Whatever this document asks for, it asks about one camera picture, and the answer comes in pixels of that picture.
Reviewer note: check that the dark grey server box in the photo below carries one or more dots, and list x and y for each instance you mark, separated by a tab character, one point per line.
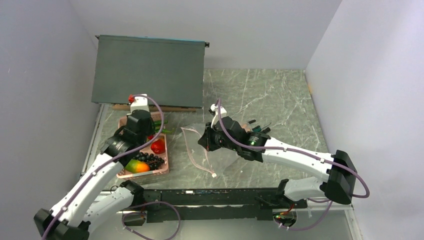
171	71

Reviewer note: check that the long green pepper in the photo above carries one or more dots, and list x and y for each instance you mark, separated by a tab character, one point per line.
158	123
165	131

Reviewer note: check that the orange handled pliers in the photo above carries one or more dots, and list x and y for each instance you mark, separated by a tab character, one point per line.
247	125

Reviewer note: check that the green orange mango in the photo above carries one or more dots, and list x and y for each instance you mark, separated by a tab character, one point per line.
135	166

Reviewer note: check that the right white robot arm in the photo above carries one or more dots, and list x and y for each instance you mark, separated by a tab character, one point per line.
333	176

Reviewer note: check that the black grape bunch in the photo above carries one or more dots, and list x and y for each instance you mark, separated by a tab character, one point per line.
150	159

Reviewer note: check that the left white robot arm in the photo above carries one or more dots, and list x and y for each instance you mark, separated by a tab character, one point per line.
77	215

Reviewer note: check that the red orange pear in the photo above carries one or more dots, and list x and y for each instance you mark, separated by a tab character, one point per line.
158	147

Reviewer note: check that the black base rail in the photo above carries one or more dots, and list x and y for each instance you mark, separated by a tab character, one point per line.
260	204

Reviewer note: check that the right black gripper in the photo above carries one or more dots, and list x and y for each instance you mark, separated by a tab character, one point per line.
206	139

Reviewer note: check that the clear zip top bag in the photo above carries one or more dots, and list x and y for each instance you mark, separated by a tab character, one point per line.
213	162

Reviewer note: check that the pink plastic basket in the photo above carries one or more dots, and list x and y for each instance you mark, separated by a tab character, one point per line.
125	175

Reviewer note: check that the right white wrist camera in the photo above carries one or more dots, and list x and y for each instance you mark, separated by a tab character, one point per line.
214	110

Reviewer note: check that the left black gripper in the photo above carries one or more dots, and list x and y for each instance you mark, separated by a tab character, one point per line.
150	131

